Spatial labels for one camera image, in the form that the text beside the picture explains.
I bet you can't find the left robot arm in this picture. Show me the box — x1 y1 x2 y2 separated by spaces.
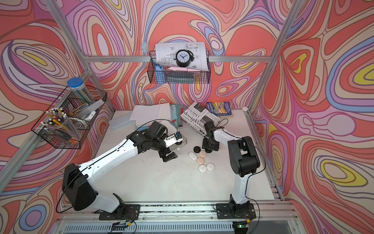
62 120 183 215

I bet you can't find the folded newspaper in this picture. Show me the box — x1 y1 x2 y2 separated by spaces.
180 102 220 136

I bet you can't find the translucent plastic box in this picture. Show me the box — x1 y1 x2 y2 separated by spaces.
109 113 136 130

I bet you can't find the black round clock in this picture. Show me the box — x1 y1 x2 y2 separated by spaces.
175 49 194 68

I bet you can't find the teal books stack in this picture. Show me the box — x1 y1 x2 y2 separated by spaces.
135 103 183 133

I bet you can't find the pink earphone case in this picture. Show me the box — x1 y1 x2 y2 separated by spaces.
199 151 207 158
196 157 205 165

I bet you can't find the black wire side basket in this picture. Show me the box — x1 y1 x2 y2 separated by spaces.
31 86 107 149

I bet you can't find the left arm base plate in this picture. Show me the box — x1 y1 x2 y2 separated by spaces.
99 204 141 220

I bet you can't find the white drawing sheet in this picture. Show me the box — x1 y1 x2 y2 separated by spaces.
155 42 208 71

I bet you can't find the white open notebook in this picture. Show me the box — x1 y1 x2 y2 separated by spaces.
130 103 171 127

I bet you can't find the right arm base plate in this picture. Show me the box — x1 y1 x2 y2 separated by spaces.
214 201 257 220

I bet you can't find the blue book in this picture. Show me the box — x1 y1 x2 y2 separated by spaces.
206 102 232 117

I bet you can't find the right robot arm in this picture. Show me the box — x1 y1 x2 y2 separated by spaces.
202 121 261 216

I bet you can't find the white round earphone case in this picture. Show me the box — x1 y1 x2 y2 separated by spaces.
198 164 207 173
206 163 215 171

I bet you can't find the black earphone case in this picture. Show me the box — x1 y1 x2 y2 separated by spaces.
193 146 201 153

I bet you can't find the black wire wall basket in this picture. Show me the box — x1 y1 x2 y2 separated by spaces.
147 49 211 84

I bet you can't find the white three-drawer box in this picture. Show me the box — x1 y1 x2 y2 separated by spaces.
155 120 187 152

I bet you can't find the blue lid pencil jar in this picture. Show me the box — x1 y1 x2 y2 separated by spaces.
67 78 94 104

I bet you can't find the white oval earphone case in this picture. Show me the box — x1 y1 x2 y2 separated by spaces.
188 152 198 160

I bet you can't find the clear cup with pens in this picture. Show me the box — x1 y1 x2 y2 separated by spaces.
41 107 82 142

